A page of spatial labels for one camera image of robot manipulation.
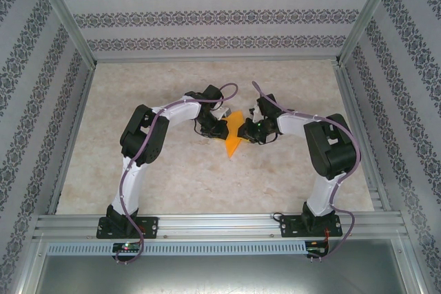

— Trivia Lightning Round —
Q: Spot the aluminium wall base strip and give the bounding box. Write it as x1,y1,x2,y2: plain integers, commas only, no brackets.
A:
92,56,340,64

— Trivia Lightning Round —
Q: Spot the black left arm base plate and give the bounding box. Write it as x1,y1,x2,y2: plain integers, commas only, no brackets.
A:
96,216,160,240

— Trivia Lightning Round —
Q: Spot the aluminium frame post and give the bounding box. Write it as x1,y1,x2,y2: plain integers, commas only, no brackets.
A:
336,0,402,64
32,0,97,67

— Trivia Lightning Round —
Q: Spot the grey metal sheet panel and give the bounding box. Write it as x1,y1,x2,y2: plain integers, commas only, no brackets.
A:
20,238,424,294

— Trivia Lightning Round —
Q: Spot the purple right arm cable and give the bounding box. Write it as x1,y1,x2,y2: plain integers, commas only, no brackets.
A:
252,81,362,260

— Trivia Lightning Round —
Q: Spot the grey slotted cable duct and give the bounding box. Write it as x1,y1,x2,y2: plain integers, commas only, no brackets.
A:
46,241,307,256

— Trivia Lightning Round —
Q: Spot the aluminium table side rail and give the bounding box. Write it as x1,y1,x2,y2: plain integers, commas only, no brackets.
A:
46,65,97,216
332,61,392,212

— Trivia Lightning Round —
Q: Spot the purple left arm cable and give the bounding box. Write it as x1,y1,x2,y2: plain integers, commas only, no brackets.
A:
116,83,240,266

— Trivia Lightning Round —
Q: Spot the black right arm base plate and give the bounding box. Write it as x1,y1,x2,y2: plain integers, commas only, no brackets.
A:
279,214,344,239

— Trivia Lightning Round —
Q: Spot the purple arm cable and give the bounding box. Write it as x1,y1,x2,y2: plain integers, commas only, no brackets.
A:
252,81,362,260
116,83,240,266

